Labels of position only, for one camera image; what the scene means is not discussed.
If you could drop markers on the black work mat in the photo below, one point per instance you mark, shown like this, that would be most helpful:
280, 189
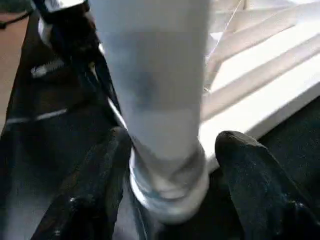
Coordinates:
45, 140

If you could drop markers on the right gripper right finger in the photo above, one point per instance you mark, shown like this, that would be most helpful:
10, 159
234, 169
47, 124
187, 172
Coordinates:
265, 190

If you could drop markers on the white plastic table top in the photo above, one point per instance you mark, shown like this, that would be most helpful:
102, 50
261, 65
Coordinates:
265, 75

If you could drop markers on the white plastic table leg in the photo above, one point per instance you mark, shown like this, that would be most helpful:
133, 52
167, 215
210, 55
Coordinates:
155, 75

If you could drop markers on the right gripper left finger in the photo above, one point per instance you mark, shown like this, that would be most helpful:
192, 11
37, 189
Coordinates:
85, 195

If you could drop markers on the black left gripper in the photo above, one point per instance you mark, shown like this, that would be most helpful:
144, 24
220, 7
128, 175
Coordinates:
75, 35

